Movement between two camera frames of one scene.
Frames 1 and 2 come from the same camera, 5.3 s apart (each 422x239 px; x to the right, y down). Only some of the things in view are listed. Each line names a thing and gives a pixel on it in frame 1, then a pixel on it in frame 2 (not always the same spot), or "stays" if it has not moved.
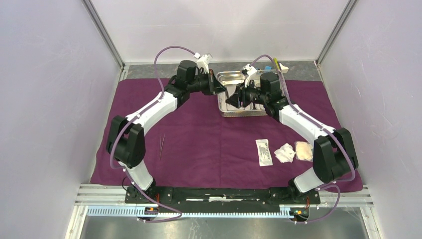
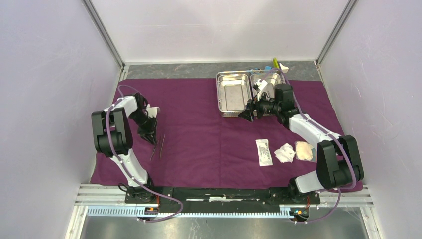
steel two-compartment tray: (231, 80) stays
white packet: (263, 152) stays
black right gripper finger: (239, 91) → (252, 104)
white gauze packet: (285, 154) stays
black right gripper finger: (233, 100) → (246, 114)
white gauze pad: (304, 150) stays
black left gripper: (214, 86) → (150, 133)
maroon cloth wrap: (193, 145) stays
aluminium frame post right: (350, 4) stays
